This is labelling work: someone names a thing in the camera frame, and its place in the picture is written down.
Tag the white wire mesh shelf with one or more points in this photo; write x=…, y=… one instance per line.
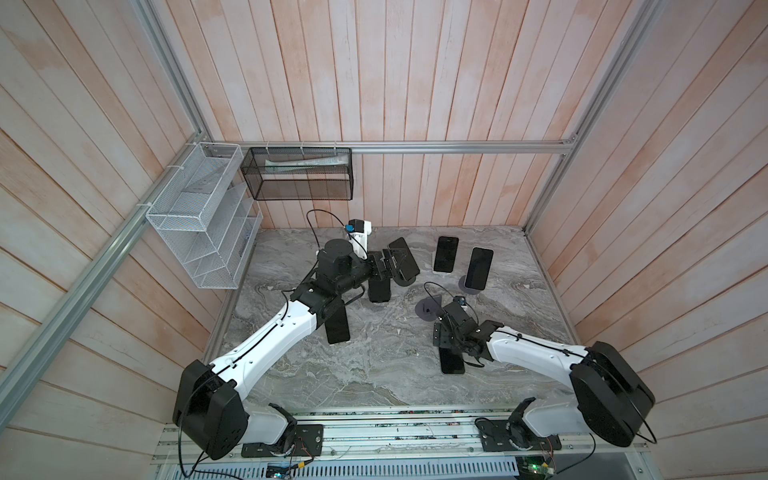
x=204, y=215

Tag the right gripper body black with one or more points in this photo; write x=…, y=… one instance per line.
x=443, y=338

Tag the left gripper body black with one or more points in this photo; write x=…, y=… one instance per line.
x=373, y=270

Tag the grey stand under tilted phone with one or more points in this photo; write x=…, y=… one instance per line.
x=401, y=280

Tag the black phone tilted on stand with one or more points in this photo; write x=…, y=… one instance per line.
x=403, y=260

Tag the black phone blue case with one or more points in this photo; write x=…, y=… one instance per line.
x=379, y=288

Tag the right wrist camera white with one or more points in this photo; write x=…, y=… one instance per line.
x=461, y=302

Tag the green circuit board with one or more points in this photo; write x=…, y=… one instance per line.
x=531, y=469

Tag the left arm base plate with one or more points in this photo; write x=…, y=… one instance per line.
x=305, y=440

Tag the aluminium frame rail left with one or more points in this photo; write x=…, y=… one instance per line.
x=38, y=353

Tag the aluminium frame post right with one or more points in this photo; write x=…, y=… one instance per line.
x=628, y=48

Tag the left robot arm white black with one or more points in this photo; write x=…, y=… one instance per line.
x=209, y=406

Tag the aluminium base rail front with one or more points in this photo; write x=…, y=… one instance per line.
x=392, y=432

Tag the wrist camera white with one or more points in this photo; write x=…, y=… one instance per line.
x=358, y=231
x=461, y=302

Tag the grey phone stand front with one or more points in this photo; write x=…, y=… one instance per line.
x=429, y=308

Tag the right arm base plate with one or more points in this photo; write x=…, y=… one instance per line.
x=505, y=435

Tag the aluminium frame rail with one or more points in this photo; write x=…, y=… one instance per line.
x=557, y=147
x=38, y=353

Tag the aluminium frame rail back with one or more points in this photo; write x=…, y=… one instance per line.
x=557, y=147

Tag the white vented electronics box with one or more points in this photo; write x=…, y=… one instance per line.
x=436, y=468

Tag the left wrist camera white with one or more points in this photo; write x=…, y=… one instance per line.
x=358, y=231

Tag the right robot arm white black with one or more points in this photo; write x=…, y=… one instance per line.
x=609, y=400

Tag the black mesh basket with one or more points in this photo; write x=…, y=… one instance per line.
x=299, y=173

